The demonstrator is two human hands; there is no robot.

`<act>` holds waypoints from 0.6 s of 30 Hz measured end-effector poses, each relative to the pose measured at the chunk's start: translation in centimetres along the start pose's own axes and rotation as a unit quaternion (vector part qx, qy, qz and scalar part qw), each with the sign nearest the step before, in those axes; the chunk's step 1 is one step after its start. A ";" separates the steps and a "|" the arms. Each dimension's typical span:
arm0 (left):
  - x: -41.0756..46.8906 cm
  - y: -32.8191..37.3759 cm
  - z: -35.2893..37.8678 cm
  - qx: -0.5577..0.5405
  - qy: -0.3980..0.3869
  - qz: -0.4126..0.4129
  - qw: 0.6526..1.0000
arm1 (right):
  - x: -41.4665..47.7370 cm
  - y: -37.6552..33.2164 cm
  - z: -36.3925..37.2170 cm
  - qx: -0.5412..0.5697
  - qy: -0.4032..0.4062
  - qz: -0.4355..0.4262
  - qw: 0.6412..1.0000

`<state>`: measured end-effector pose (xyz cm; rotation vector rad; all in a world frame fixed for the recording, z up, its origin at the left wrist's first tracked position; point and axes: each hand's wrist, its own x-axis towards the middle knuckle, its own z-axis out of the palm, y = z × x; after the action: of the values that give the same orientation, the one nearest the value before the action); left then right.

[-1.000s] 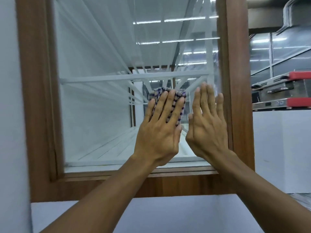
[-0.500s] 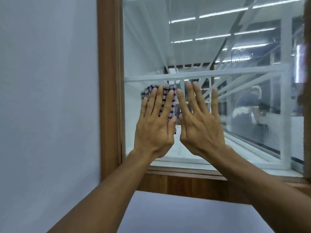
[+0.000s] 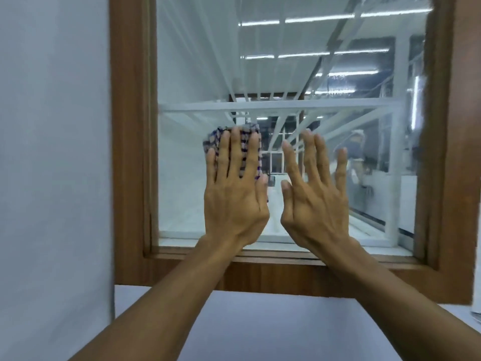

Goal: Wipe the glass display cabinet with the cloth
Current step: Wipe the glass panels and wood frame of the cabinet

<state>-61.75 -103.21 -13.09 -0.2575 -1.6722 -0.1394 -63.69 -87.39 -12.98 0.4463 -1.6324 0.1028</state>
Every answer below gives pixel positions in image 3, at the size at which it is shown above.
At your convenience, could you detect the person's right hand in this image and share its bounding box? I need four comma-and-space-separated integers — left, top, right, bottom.
280, 129, 361, 262

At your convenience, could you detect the person's left hand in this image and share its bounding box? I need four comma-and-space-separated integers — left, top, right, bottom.
204, 126, 271, 249

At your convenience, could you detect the person's left forearm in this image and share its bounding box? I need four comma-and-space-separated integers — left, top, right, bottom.
69, 236, 249, 361

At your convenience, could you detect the person's right forearm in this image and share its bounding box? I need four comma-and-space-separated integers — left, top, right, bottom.
319, 238, 481, 361

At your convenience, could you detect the wooden glass display cabinet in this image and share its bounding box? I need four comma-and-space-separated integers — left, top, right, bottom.
109, 0, 481, 361

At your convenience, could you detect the blue white checkered cloth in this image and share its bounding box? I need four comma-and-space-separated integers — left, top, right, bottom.
202, 123, 270, 203

